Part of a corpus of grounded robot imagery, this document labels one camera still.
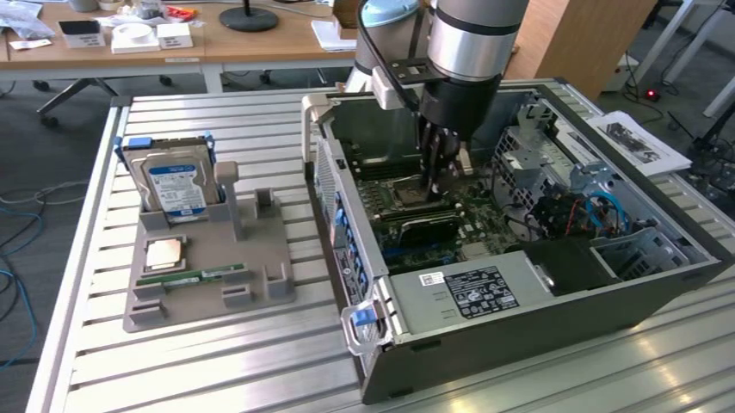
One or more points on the small white box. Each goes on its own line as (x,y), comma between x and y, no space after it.
(172,38)

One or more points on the silver chipset heatsink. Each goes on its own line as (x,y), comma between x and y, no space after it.
(473,250)

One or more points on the hard disk with blue rails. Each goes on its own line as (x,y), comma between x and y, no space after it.
(172,185)

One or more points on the clear plastic bag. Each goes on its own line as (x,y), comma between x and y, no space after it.
(23,21)

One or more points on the small white device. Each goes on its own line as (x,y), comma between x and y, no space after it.
(620,79)

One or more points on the white table frame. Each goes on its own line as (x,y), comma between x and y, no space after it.
(721,96)

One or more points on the orange object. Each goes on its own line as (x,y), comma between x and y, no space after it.
(180,13)

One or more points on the white paper pile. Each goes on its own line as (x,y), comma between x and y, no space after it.
(329,38)

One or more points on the blue expansion slot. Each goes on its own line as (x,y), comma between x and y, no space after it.
(393,250)

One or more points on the black lamp base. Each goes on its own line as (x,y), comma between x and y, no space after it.
(247,21)

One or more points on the black tripod stand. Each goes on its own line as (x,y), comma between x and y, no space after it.
(712,142)

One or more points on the white tape roll on base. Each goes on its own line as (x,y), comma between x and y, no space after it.
(135,41)

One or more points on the grey cup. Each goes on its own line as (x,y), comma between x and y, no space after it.
(83,5)

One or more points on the green motherboard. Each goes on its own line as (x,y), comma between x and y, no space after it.
(493,215)

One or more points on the metal disk bay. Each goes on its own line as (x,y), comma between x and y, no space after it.
(637,254)

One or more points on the wooden desk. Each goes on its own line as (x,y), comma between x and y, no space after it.
(57,60)

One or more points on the small white paper label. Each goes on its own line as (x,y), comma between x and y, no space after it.
(28,45)

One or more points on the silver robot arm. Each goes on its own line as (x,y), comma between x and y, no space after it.
(471,43)

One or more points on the open dark PC case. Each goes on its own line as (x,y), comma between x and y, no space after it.
(516,344)

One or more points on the metal socket cover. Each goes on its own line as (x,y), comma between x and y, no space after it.
(465,165)

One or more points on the cardboard box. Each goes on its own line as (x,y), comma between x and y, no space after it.
(344,13)

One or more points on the grey parts rack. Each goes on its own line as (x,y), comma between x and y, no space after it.
(200,254)

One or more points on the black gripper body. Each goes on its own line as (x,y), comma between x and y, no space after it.
(456,107)

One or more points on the green graphics card black shroud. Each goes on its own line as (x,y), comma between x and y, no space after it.
(427,232)

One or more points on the CPU chip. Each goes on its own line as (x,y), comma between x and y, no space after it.
(163,254)

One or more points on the red lit power switch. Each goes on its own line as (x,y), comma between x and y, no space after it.
(651,94)

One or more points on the perforated metal drive cage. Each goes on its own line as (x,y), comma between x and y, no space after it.
(528,172)

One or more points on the white box with black lid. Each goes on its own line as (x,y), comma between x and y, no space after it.
(80,38)

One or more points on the blue case release latch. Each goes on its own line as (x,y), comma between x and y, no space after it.
(361,324)

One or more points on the CPU socket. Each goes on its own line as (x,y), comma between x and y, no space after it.
(407,193)

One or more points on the silver power supply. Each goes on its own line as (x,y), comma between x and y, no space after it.
(413,301)

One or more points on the wooden cabinet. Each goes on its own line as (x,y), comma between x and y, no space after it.
(625,26)

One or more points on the printed paper stack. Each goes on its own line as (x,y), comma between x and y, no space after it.
(643,146)

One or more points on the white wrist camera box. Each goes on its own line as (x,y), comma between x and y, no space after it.
(389,92)

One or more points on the black camera bracket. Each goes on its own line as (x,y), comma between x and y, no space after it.
(401,71)

